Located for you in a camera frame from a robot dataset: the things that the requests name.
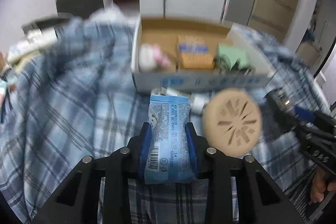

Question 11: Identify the white charging cable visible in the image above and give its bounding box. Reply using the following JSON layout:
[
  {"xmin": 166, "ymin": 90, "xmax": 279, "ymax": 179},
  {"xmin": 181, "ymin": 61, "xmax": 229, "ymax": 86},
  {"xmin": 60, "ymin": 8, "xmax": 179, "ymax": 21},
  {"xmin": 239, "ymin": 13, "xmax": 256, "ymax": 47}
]
[{"xmin": 154, "ymin": 87, "xmax": 211, "ymax": 114}]

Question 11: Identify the person right hand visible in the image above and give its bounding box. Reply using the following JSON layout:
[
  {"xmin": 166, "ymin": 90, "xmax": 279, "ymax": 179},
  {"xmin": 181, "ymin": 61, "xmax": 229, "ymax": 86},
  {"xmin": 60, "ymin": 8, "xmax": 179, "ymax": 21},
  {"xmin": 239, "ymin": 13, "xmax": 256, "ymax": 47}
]
[{"xmin": 310, "ymin": 167, "xmax": 335, "ymax": 203}]

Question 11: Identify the white blue flat box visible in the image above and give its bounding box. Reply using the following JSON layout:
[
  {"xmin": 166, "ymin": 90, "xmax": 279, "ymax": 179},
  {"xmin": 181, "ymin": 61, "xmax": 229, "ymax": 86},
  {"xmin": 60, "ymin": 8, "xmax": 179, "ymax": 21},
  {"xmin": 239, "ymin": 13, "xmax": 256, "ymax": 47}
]
[{"xmin": 6, "ymin": 27, "xmax": 58, "ymax": 64}]

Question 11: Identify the blue tissue packet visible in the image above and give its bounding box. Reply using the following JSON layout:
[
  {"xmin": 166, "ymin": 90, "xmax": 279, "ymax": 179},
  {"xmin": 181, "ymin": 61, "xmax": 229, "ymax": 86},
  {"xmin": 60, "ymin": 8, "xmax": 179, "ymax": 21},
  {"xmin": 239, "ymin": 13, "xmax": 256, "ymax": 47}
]
[{"xmin": 144, "ymin": 94, "xmax": 195, "ymax": 185}]

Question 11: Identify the green foam sheet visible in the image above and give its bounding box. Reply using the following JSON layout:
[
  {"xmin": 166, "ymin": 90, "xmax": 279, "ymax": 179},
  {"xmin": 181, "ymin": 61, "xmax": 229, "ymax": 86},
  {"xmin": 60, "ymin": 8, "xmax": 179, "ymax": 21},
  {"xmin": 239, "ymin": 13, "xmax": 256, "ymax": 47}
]
[{"xmin": 215, "ymin": 43, "xmax": 251, "ymax": 73}]

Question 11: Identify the pink white plush hair band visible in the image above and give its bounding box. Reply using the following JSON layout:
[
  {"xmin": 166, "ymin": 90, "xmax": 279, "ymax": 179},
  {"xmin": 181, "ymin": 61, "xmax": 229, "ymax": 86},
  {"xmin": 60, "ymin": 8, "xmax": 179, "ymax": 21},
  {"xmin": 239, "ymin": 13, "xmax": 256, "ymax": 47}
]
[{"xmin": 138, "ymin": 44, "xmax": 171, "ymax": 72}]

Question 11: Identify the grey folded bag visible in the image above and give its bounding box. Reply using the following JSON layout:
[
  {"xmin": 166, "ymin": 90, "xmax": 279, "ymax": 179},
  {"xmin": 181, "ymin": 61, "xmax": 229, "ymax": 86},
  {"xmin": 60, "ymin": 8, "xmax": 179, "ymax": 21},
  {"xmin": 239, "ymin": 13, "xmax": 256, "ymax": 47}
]
[{"xmin": 21, "ymin": 16, "xmax": 71, "ymax": 34}]

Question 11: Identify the blue plaid cloth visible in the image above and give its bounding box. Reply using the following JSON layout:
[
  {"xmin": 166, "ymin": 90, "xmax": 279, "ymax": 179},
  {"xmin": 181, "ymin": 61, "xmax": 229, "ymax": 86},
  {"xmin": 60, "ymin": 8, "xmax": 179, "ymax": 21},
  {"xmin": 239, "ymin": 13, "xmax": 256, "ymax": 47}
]
[{"xmin": 1, "ymin": 19, "xmax": 330, "ymax": 223}]

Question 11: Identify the gold blue cigarette pack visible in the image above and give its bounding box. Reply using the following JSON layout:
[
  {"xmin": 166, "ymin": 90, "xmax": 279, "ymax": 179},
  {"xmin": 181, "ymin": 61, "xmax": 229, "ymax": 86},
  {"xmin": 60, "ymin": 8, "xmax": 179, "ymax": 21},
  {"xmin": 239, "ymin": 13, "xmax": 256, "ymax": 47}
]
[{"xmin": 177, "ymin": 36, "xmax": 215, "ymax": 70}]

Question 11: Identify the tan round perforated pad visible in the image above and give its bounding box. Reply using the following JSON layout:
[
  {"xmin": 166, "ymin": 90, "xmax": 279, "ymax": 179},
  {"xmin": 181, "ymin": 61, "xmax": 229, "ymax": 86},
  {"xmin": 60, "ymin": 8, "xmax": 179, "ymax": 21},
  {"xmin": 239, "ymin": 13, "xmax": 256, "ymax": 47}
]
[{"xmin": 202, "ymin": 88, "xmax": 262, "ymax": 157}]

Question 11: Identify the brown cardboard box on floor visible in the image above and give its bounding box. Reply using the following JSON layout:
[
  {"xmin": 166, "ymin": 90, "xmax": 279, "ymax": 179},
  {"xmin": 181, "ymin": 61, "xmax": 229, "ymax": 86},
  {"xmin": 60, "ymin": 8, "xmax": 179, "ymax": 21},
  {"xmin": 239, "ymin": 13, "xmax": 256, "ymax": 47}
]
[{"xmin": 295, "ymin": 42, "xmax": 323, "ymax": 67}]

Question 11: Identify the white cardboard tray box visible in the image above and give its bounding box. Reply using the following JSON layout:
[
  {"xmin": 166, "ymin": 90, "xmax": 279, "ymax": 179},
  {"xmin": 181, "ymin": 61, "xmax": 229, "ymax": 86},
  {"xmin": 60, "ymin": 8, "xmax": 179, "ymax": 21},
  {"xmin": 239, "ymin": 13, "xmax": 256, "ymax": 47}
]
[{"xmin": 131, "ymin": 18, "xmax": 276, "ymax": 93}]

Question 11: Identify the black office chair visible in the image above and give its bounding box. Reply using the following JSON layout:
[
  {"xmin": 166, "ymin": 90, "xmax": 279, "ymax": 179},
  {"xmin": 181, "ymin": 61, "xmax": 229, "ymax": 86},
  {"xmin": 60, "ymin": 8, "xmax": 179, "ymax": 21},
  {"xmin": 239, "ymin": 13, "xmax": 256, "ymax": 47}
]
[{"xmin": 56, "ymin": 0, "xmax": 104, "ymax": 19}]

